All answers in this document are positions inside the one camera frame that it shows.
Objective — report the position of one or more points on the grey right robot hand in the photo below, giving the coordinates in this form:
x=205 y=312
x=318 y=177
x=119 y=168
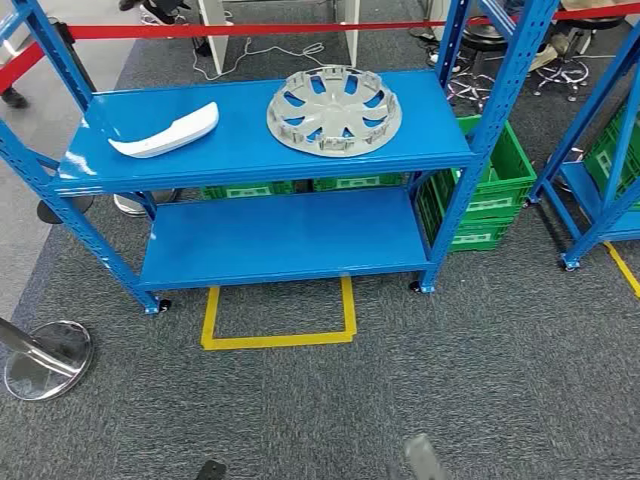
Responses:
x=425 y=460

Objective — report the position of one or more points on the grey plastic wheel hubcap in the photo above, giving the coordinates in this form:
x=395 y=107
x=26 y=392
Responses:
x=332 y=112

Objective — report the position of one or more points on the blue metal shelf rack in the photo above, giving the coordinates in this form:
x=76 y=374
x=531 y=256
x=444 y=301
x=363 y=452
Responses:
x=280 y=238
x=600 y=218

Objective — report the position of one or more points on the yellow floor tape square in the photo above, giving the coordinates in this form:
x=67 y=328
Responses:
x=280 y=340

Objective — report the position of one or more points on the large green plastic crate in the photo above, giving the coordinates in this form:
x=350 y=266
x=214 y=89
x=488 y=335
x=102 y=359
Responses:
x=500 y=199

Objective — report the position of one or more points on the yellow floor tape line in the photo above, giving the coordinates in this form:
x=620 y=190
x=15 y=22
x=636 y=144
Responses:
x=623 y=268

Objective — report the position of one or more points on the chrome round floor base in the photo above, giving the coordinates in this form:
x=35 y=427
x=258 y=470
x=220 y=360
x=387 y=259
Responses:
x=570 y=159

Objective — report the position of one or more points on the white power strip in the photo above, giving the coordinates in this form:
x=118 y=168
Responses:
x=442 y=61

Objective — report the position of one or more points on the black stool chrome base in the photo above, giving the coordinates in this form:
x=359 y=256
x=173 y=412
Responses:
x=482 y=36
x=562 y=73

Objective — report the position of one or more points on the person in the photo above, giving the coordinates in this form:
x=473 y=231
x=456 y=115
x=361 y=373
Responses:
x=545 y=58

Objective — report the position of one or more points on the white table leg panel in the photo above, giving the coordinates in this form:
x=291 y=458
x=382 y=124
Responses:
x=352 y=33
x=215 y=36

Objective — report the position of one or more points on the white curved plastic trim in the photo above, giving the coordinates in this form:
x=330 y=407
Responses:
x=170 y=136

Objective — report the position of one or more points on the red barrier belt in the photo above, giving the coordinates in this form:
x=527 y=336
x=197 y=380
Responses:
x=20 y=66
x=250 y=30

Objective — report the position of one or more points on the chrome stanchion with round base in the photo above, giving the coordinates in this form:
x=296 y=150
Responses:
x=47 y=361

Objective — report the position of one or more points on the person's black shoe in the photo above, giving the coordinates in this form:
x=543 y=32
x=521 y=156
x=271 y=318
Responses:
x=13 y=98
x=160 y=10

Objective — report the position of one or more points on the dark belt stanchion chrome base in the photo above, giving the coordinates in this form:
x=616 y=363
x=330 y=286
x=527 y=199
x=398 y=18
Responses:
x=75 y=60

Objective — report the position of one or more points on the thin black post grey base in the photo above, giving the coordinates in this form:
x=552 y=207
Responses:
x=46 y=212

